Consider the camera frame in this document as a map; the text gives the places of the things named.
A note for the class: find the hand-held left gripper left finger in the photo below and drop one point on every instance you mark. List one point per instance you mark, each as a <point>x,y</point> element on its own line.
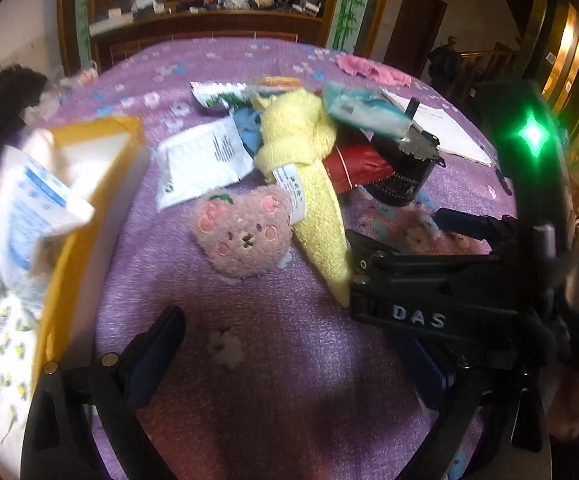
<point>152,360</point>

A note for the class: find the silver foil packet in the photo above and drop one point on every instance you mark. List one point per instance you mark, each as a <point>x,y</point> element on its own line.
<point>419,147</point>

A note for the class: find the black cup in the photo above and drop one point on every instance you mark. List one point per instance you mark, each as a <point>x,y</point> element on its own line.
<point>404,175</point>

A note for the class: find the white and blue packet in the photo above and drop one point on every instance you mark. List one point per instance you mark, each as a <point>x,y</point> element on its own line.
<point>24,210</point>

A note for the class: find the wooden glass-front cabinet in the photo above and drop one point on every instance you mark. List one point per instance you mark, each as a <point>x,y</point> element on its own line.
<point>209,25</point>

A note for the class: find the purple floral tablecloth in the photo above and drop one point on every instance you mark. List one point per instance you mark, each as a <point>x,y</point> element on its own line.
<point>269,360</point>

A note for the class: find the brown wooden door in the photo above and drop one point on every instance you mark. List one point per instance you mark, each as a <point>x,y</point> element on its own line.
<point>414,25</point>

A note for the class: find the black leather sofa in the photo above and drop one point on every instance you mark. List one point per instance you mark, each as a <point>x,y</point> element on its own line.
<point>14,90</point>

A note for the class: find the green and white packet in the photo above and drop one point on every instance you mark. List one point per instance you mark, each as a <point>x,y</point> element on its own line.
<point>219,95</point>

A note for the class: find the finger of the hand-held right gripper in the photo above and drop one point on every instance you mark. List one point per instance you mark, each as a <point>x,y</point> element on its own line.
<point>462,222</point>
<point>372,252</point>

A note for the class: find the teal and white packet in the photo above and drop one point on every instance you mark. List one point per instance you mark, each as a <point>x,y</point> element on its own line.
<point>359,107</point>

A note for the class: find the yellow cardboard box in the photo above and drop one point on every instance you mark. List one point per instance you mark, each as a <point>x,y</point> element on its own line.
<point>104,170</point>

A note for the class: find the white paper booklet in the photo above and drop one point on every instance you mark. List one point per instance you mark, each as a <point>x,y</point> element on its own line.
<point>449,130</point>

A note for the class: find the blue cloth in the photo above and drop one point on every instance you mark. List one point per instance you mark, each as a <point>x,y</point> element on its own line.
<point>247,125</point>

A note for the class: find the pink cloth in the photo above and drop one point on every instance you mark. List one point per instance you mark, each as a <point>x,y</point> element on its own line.
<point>369,70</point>

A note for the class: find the lemon print white pack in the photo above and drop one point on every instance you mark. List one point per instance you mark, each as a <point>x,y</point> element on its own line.
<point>4,360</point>

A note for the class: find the wooden stair railing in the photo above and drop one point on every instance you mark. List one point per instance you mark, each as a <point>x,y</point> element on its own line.
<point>489,60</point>

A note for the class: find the white printed packet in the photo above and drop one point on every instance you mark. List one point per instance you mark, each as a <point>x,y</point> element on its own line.
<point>194,160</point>

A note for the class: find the red foil packet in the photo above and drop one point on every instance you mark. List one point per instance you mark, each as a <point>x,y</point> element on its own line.
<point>354,165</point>

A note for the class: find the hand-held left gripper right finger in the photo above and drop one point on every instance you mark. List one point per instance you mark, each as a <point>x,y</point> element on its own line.
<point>429,372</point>

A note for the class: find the person's right forearm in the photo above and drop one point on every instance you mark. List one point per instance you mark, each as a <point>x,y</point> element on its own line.
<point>569,400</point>

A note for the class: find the clear plastic bag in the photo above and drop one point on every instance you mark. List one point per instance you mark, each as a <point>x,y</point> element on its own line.
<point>64,85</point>

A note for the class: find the yellow towel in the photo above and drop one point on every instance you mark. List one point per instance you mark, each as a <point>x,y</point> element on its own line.
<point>294,130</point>

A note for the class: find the orange striped packet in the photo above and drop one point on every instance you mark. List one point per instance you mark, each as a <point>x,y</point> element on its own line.
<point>274,82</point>

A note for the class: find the pink bear plush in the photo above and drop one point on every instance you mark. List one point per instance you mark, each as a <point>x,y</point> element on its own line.
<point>242,235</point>

